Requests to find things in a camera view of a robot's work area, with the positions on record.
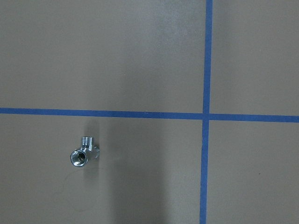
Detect blue tape grid lines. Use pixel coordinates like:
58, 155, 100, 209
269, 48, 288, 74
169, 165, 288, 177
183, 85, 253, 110
0, 0, 299, 224

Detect chrome angle pipe fitting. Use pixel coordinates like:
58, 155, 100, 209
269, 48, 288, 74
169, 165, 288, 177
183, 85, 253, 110
70, 136, 100, 167

